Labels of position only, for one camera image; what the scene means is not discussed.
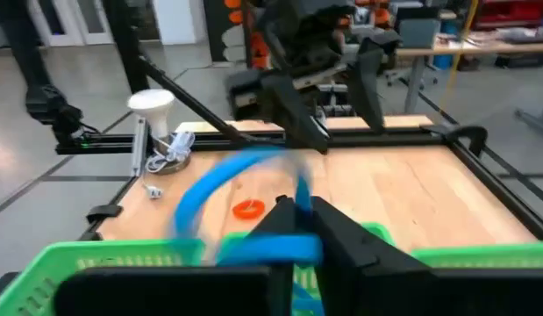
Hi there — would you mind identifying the orange coil keychain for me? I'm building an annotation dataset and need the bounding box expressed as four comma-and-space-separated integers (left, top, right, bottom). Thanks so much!
232, 198, 267, 221

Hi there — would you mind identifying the wooden workbench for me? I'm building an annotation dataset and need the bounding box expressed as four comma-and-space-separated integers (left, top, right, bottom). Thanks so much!
393, 39, 543, 115

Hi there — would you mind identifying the white dome lamp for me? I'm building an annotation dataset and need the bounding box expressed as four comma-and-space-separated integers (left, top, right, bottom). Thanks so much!
126, 89, 176, 140

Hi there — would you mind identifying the black equipment case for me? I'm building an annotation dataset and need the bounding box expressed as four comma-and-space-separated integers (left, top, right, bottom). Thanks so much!
397, 17, 442, 49

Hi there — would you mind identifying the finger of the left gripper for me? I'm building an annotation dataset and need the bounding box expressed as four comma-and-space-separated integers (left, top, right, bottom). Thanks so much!
347, 30, 404, 135
261, 72, 330, 154

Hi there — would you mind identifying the white lamp cable with plug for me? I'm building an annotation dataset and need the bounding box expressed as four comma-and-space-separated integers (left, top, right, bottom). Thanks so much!
142, 130, 196, 201

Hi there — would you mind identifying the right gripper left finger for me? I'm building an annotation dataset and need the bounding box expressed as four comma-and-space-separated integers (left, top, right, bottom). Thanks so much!
54, 195, 297, 316

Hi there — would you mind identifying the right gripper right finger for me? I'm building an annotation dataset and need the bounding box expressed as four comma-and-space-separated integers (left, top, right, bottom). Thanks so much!
310, 196, 543, 316

